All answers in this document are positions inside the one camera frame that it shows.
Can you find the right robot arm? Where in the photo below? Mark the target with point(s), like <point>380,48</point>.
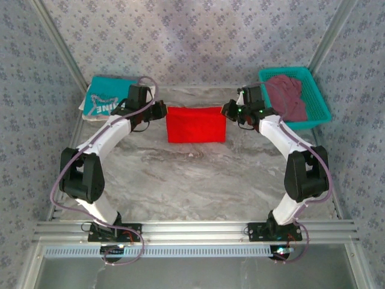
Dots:
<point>276,132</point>

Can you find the maroon crumpled t-shirt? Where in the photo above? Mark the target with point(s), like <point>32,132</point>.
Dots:
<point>288,99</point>

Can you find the aluminium corner post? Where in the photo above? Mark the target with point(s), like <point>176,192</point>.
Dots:
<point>61,45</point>
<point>332,36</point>

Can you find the teal plastic basket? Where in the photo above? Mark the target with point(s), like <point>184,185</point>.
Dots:
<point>316,90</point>

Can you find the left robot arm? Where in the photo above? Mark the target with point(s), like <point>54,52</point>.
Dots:
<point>102,135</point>

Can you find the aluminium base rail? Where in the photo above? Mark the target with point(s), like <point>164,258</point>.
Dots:
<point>192,230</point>

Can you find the red t-shirt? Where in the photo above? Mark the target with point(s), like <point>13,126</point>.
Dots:
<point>195,125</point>

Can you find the teal folded printed t-shirt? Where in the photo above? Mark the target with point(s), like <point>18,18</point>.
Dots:
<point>105,87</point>

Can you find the black controller board with LED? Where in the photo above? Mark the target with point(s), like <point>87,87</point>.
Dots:
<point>279,250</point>
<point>112,248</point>

